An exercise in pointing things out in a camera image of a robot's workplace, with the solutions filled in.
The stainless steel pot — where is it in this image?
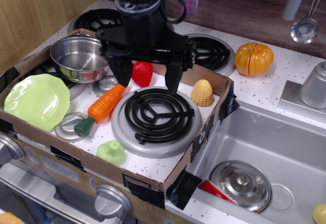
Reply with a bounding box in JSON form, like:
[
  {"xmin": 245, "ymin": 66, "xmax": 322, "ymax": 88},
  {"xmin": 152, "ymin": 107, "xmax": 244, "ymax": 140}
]
[{"xmin": 50, "ymin": 34, "xmax": 111, "ymax": 83}]

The silver stove knob front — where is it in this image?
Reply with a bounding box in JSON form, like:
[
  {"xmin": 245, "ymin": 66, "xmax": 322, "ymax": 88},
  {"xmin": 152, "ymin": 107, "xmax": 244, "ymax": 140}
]
[{"xmin": 55, "ymin": 112, "xmax": 87, "ymax": 143}]

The silver toy faucet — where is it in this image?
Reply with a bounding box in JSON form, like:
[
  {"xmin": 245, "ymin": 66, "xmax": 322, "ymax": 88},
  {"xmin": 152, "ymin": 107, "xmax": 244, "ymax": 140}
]
[{"xmin": 277, "ymin": 0, "xmax": 326, "ymax": 110}]

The silver stove knob middle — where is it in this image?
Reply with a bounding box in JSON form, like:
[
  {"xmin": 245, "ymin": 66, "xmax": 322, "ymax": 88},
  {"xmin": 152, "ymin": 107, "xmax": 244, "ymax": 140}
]
[{"xmin": 93, "ymin": 75, "xmax": 118, "ymax": 97}]

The orange toy carrot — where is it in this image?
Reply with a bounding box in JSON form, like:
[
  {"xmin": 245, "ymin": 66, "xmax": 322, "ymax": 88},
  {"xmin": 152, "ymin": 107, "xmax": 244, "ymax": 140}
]
[{"xmin": 74, "ymin": 84, "xmax": 126, "ymax": 137}]

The red toy strawberry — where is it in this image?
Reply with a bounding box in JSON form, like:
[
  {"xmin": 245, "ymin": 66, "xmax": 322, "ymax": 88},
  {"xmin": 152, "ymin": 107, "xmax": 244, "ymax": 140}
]
[{"xmin": 131, "ymin": 61, "xmax": 153, "ymax": 88}]

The back right black burner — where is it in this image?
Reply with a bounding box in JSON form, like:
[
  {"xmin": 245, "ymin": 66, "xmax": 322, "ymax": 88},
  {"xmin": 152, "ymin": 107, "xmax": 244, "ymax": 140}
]
[{"xmin": 188, "ymin": 34, "xmax": 235, "ymax": 76}]

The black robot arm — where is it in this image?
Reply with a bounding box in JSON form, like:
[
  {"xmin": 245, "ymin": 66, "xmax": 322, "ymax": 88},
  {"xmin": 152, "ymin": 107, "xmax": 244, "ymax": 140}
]
[{"xmin": 96, "ymin": 0, "xmax": 195, "ymax": 94}]

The silver pot lid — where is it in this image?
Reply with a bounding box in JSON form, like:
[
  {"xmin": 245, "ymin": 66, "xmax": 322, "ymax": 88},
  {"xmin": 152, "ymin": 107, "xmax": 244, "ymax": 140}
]
[{"xmin": 209, "ymin": 160, "xmax": 272, "ymax": 213}]

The silver oven door handle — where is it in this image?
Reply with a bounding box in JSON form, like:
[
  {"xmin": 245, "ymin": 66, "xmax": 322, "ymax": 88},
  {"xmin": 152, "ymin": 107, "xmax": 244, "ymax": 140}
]
[{"xmin": 1, "ymin": 163, "xmax": 100, "ymax": 223}]

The silver oven knob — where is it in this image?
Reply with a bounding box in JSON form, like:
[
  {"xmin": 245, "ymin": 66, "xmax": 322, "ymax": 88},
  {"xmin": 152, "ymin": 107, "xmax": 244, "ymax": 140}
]
[
  {"xmin": 94, "ymin": 184, "xmax": 132, "ymax": 219},
  {"xmin": 0, "ymin": 134, "xmax": 25, "ymax": 165}
]

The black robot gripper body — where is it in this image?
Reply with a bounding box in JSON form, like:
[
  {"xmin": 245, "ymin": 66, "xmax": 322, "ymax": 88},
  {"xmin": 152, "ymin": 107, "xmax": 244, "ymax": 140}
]
[{"xmin": 96, "ymin": 10, "xmax": 195, "ymax": 69}]

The silver oven knob right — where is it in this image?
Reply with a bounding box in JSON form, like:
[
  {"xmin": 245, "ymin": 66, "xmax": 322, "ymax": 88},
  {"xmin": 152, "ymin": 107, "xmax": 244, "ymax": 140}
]
[{"xmin": 94, "ymin": 184, "xmax": 132, "ymax": 219}]

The silver stove knob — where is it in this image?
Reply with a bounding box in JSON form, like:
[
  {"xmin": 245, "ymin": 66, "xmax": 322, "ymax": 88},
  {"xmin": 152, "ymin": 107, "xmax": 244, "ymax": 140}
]
[
  {"xmin": 55, "ymin": 112, "xmax": 87, "ymax": 143},
  {"xmin": 93, "ymin": 75, "xmax": 118, "ymax": 97}
]

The yellow toy lemon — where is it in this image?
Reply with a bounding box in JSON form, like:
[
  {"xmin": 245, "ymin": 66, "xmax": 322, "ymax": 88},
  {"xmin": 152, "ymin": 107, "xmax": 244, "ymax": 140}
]
[{"xmin": 313, "ymin": 204, "xmax": 326, "ymax": 224}]

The yellow toy corn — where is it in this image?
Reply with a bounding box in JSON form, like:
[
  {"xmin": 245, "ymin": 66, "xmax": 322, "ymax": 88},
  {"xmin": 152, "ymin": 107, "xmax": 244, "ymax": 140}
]
[{"xmin": 191, "ymin": 79, "xmax": 213, "ymax": 106}]

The brown cardboard fence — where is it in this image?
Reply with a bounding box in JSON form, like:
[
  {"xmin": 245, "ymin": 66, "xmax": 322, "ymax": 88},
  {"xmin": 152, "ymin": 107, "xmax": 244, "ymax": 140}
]
[{"xmin": 0, "ymin": 27, "xmax": 240, "ymax": 209}]

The orange toy bread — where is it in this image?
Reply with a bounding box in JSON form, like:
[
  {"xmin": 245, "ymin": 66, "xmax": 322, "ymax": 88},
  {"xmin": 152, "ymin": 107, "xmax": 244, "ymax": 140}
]
[{"xmin": 0, "ymin": 212, "xmax": 22, "ymax": 224}]

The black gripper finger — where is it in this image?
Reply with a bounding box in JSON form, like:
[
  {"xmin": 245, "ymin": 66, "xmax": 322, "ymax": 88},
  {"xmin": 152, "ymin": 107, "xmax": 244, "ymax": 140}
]
[
  {"xmin": 165, "ymin": 53, "xmax": 187, "ymax": 94},
  {"xmin": 106, "ymin": 55, "xmax": 133, "ymax": 88}
]

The front left black burner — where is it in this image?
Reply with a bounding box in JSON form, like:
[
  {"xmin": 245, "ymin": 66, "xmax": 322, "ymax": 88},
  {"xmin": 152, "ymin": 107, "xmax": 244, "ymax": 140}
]
[{"xmin": 7, "ymin": 55, "xmax": 89, "ymax": 101}]

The hanging purple spatula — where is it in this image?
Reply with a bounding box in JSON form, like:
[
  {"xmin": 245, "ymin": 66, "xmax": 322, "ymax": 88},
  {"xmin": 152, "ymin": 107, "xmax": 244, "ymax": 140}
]
[{"xmin": 180, "ymin": 0, "xmax": 199, "ymax": 16}]

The grey toy sink basin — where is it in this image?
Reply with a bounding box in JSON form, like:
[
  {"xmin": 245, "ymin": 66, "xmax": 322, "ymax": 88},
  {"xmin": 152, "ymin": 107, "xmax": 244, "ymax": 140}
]
[{"xmin": 189, "ymin": 103, "xmax": 325, "ymax": 223}]

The silver oven knob left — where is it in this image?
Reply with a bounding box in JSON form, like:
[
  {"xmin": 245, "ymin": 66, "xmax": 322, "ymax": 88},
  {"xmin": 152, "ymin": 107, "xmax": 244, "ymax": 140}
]
[{"xmin": 0, "ymin": 134, "xmax": 25, "ymax": 165}]

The red toy pepper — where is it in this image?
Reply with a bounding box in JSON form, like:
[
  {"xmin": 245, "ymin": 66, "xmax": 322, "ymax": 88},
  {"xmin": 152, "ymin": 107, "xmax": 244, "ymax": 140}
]
[{"xmin": 198, "ymin": 180, "xmax": 238, "ymax": 205}]

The hanging silver ladle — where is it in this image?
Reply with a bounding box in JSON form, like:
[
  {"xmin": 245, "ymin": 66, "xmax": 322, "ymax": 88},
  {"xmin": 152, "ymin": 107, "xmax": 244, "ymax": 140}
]
[{"xmin": 290, "ymin": 0, "xmax": 321, "ymax": 44}]

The front right black burner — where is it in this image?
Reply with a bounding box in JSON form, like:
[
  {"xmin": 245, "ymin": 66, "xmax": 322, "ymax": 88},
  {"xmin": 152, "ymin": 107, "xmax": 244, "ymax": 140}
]
[{"xmin": 111, "ymin": 87, "xmax": 202, "ymax": 159}]

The light green toy broccoli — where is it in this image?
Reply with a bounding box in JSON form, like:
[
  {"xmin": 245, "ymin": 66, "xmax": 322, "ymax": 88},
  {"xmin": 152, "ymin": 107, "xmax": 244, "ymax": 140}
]
[{"xmin": 96, "ymin": 139, "xmax": 125, "ymax": 164}]

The light green plastic plate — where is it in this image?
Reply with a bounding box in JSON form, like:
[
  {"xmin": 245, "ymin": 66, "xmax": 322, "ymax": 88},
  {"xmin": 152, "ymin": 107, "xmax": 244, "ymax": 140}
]
[{"xmin": 4, "ymin": 76, "xmax": 70, "ymax": 131}]

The orange toy pumpkin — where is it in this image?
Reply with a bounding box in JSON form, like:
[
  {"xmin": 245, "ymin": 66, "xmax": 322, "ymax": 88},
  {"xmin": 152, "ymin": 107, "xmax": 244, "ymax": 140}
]
[{"xmin": 234, "ymin": 42, "xmax": 274, "ymax": 76}]

